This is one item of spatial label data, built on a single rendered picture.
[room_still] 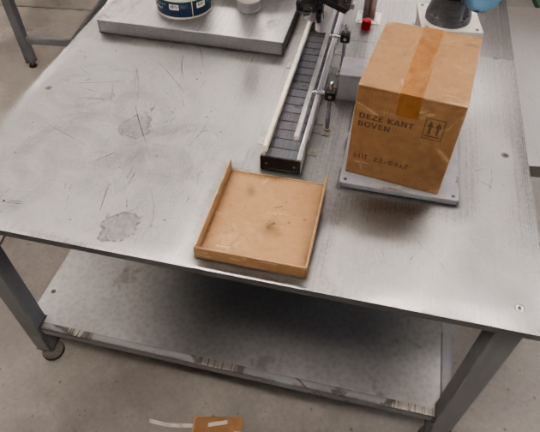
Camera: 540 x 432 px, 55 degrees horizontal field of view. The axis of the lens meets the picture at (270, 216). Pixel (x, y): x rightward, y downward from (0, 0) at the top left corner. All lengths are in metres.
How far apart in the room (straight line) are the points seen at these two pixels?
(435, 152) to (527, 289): 0.37
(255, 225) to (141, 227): 0.27
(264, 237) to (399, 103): 0.43
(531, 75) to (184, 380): 1.57
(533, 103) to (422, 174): 0.58
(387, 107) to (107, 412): 1.39
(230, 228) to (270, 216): 0.10
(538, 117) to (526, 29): 0.52
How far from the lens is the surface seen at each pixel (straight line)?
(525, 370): 2.18
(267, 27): 1.89
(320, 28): 1.85
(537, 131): 1.70
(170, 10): 1.96
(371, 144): 1.30
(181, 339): 1.80
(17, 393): 2.14
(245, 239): 1.23
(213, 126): 1.54
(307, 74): 1.66
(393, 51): 1.33
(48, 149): 1.58
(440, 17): 1.91
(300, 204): 1.30
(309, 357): 1.75
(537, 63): 2.01
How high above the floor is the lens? 1.80
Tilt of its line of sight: 49 degrees down
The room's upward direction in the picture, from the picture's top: straight up
